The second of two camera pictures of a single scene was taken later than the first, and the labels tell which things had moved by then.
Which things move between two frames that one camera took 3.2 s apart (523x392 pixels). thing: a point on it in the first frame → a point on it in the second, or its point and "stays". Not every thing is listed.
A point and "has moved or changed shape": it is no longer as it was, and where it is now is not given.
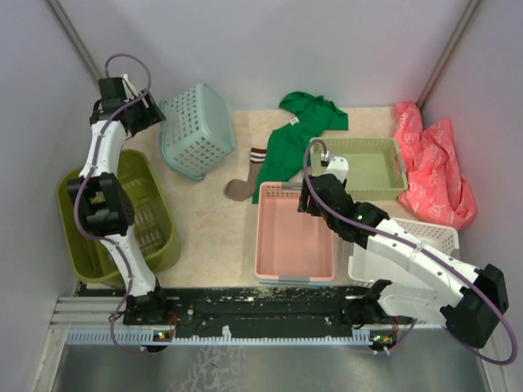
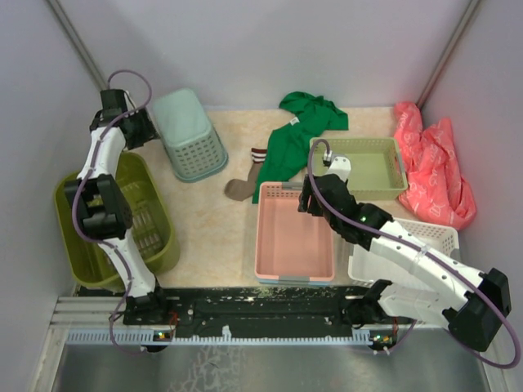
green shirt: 288,146 stays
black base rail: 241,307 stays
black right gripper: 303,201 stays
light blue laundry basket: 198,132 has moved or changed shape
